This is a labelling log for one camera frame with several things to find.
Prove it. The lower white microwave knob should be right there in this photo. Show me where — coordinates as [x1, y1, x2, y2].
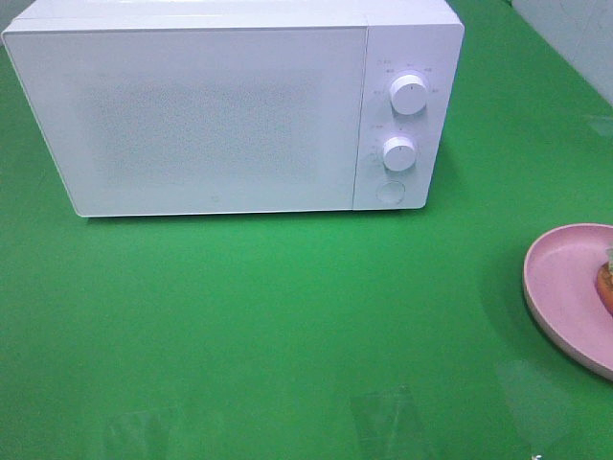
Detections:
[382, 136, 417, 173]

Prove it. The white microwave knob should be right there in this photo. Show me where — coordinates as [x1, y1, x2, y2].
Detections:
[389, 72, 428, 115]
[382, 136, 417, 173]

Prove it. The white microwave oven body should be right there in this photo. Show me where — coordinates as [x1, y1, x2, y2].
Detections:
[2, 1, 465, 211]

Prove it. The burger with lettuce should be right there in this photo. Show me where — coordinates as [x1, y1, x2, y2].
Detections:
[596, 247, 613, 315]

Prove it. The round door release button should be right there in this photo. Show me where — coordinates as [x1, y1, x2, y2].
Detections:
[376, 181, 405, 205]

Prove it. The white microwave door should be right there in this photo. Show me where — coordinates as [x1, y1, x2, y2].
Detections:
[5, 28, 366, 217]

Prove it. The upper white microwave knob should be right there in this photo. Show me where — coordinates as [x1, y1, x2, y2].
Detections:
[389, 72, 428, 115]

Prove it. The pink round plate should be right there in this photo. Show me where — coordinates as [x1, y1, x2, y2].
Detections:
[522, 223, 612, 380]

